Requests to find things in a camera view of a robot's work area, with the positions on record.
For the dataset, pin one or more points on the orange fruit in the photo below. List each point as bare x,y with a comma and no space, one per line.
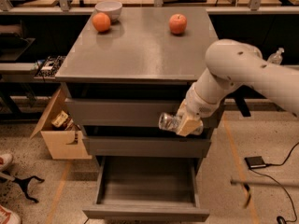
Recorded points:
101,22

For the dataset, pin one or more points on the black patterned notebook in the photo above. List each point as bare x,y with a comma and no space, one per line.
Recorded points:
49,66

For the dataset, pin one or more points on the red apple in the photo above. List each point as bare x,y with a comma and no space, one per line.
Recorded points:
177,24

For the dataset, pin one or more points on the grey middle drawer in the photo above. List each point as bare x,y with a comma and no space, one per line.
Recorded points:
146,147

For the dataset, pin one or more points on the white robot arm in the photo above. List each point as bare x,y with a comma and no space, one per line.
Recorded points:
229,65

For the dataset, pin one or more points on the long workbench shelf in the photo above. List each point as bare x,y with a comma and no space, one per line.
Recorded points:
23,63

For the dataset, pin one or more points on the white bowl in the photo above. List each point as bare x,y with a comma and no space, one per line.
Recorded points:
111,8

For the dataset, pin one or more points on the snack packet in box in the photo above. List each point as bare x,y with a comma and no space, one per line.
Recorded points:
62,121

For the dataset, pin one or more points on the grey top drawer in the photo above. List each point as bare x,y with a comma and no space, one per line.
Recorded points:
125,113

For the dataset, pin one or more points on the white red shoe lower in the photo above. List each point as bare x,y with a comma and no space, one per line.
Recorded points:
8,217

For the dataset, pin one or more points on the grey drawer cabinet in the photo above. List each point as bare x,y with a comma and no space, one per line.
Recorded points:
139,59

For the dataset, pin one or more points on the black chair base leg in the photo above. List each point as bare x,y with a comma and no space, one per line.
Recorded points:
23,184

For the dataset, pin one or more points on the grey open bottom drawer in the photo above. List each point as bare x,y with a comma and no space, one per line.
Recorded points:
146,189

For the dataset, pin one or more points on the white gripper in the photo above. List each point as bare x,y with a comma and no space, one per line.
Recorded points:
199,104

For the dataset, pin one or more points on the black foot pedal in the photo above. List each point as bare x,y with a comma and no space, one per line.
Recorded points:
255,162

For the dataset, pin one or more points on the white red shoe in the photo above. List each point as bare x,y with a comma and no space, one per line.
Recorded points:
8,217
5,161

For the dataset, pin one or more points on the white red shoe upper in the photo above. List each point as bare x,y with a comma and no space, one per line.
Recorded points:
5,161

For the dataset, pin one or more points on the cardboard box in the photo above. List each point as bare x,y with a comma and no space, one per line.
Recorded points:
62,143

